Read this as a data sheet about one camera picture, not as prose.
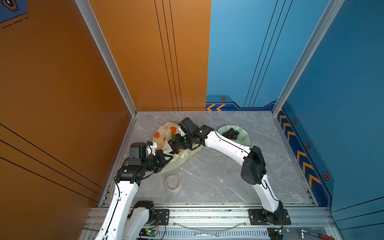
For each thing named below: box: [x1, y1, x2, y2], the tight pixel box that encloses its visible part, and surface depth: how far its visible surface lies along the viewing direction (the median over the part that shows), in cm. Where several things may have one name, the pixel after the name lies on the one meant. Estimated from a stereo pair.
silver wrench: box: [192, 233, 220, 238], surface depth 71 cm
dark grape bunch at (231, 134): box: [222, 128, 240, 140], surface depth 103 cm
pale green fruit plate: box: [217, 124, 250, 146], surface depth 104 cm
